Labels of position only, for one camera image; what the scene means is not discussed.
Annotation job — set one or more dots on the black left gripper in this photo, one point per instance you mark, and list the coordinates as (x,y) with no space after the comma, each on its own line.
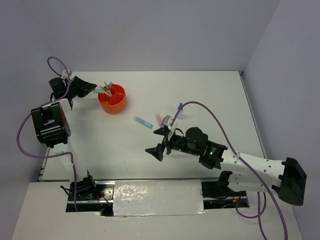
(85,87)

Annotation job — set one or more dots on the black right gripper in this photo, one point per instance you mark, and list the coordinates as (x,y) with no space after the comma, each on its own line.
(157,151)

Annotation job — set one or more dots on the blue highlighter marker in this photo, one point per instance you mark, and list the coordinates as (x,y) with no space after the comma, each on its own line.
(143,122)

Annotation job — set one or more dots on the green transparent cap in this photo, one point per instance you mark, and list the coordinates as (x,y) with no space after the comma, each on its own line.
(99,90)

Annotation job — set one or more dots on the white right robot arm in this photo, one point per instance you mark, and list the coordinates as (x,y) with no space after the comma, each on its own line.
(238,171)

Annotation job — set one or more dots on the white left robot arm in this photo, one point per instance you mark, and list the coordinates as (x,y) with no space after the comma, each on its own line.
(52,129)

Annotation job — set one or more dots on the purple pink highlighter marker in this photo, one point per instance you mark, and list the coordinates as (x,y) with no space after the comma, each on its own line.
(159,119)

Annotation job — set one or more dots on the small glue bottle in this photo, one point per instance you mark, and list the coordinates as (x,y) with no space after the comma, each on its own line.
(180,111)

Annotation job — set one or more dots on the orange round pen holder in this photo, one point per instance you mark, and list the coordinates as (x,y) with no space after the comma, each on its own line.
(115,103)

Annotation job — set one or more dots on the silver tape panel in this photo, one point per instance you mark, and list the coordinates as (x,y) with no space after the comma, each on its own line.
(157,198)

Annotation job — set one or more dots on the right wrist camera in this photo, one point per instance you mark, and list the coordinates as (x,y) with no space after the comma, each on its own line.
(167,121)

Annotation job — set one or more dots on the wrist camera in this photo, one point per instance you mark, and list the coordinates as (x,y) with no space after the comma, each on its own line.
(167,121)
(65,74)

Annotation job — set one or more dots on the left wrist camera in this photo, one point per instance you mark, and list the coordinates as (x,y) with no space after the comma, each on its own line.
(65,74)

